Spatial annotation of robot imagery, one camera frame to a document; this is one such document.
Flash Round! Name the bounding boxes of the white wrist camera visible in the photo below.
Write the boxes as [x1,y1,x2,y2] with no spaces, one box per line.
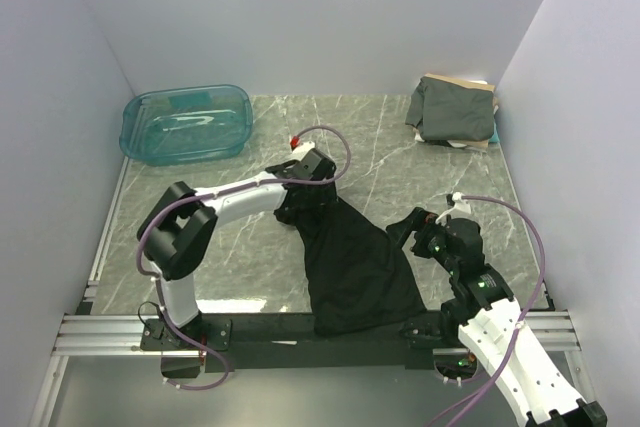
[290,136,315,157]
[436,192,472,225]

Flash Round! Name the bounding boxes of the folded teal t-shirt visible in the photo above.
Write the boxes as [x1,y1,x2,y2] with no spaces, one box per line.
[489,130,500,143]

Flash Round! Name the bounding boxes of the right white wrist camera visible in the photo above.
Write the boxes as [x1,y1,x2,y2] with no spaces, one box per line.
[436,192,472,225]

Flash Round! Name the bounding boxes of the teal plastic bin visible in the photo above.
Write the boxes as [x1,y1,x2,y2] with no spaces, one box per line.
[119,84,253,166]

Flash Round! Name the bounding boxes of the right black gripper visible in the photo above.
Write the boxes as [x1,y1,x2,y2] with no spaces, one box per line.
[385,206,458,274]

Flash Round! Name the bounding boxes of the aluminium frame rail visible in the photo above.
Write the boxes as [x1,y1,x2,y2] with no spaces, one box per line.
[29,159,601,427]

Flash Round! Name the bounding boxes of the black t-shirt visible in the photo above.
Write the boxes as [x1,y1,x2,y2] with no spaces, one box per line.
[274,184,426,337]

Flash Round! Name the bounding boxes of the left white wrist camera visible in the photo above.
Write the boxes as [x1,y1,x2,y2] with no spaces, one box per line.
[290,136,315,157]

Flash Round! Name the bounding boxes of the folded dark grey t-shirt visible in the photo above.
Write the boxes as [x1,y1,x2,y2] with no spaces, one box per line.
[405,75,496,144]

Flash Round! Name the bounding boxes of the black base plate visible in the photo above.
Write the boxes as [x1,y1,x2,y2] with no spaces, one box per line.
[138,311,466,380]

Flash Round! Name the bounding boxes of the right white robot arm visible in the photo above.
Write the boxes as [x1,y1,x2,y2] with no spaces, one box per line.
[386,201,607,426]

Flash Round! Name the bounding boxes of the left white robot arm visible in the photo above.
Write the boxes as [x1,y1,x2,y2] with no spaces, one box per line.
[136,143,336,349]

